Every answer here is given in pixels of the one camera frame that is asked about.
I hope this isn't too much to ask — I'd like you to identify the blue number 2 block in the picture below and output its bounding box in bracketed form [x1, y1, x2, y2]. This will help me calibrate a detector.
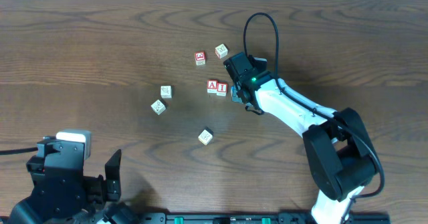
[231, 86, 238, 101]

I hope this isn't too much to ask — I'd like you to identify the red letter I block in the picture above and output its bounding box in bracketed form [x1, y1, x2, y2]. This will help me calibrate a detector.
[216, 82, 228, 96]

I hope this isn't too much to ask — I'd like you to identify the red letter A block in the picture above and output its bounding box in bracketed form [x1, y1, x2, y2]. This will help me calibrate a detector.
[207, 80, 218, 94]

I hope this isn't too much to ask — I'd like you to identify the yellow wooden block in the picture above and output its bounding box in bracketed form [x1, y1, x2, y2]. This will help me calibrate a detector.
[160, 86, 173, 99]

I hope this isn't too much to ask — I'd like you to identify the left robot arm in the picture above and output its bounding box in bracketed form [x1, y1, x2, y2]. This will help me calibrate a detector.
[6, 136, 122, 223]

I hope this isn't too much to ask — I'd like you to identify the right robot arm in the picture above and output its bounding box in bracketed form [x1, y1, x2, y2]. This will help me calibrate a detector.
[223, 53, 384, 223]

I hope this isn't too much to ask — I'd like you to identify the white block with red side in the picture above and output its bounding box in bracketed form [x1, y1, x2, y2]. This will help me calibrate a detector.
[215, 43, 228, 59]

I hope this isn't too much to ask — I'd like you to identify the red number 3 block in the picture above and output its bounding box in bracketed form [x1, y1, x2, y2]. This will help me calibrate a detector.
[195, 51, 206, 66]

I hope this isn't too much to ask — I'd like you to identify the white block near blue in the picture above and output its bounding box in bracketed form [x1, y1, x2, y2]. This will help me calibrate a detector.
[198, 129, 213, 145]

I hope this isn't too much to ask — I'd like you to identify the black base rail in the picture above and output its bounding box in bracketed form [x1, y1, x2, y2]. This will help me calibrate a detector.
[135, 212, 391, 224]

